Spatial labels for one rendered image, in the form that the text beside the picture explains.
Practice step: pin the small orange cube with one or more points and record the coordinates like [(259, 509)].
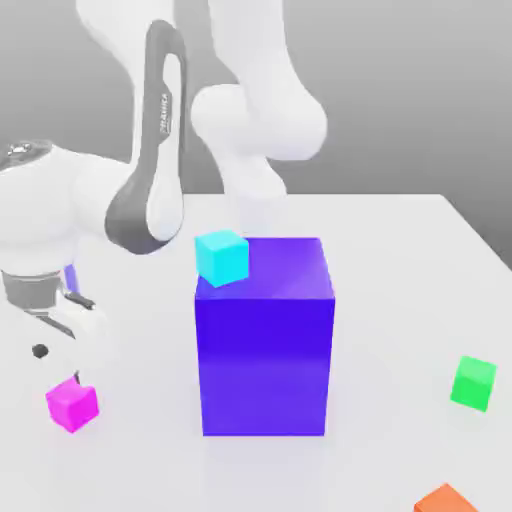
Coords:
[(444, 502)]

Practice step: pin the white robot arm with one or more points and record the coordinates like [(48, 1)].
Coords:
[(256, 120)]

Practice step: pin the small cyan cube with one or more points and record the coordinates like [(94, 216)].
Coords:
[(222, 258)]

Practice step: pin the small green cube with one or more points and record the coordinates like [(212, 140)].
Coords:
[(474, 384)]

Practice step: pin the large purple box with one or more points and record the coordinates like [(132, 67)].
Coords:
[(264, 360)]

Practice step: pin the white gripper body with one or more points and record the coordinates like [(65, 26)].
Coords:
[(76, 348)]

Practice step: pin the small magenta cube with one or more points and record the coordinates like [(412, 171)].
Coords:
[(72, 408)]

